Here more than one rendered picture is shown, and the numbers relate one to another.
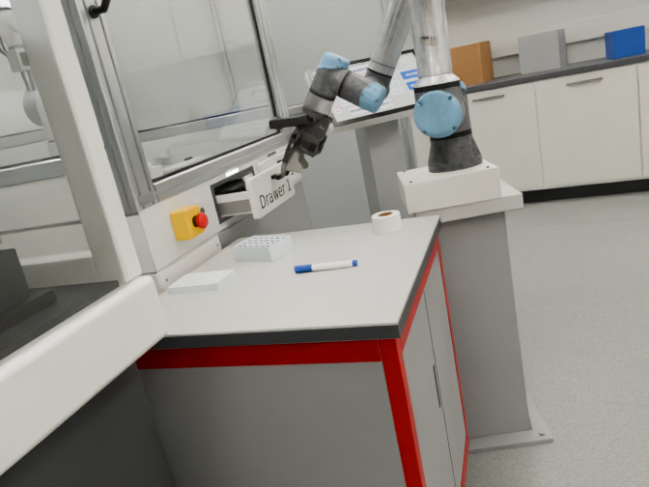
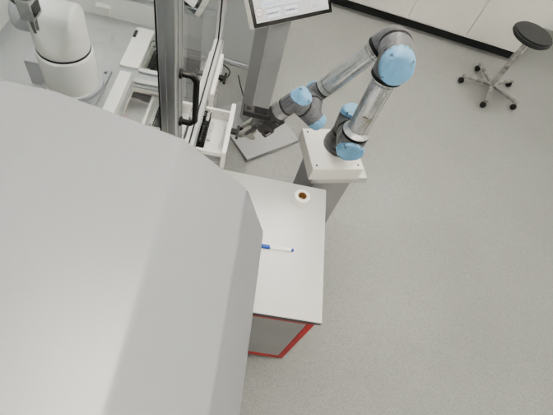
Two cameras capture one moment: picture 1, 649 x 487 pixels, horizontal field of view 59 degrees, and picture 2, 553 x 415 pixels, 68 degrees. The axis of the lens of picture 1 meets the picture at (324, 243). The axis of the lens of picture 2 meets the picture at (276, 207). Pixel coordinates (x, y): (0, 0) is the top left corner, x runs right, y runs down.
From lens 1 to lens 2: 1.29 m
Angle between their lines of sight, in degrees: 47
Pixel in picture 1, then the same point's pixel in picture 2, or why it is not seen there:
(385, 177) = (271, 50)
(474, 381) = not seen: hidden behind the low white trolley
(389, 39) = (340, 82)
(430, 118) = (346, 153)
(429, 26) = (371, 114)
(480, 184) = (350, 173)
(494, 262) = (336, 193)
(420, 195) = (318, 174)
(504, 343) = not seen: hidden behind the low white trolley
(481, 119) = not seen: outside the picture
